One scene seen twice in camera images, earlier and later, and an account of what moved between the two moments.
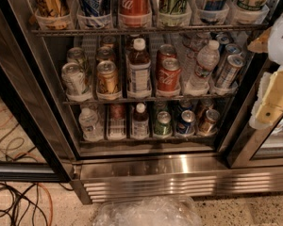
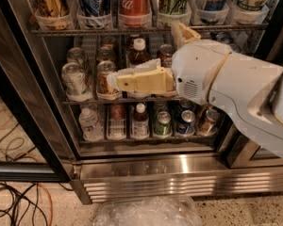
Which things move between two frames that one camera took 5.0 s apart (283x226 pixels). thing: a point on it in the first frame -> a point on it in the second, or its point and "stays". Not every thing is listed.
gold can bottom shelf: x=208 y=125 stays
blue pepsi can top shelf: x=94 y=1 stays
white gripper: x=281 y=40 -> x=198 y=67
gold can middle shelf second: x=105 y=53 stays
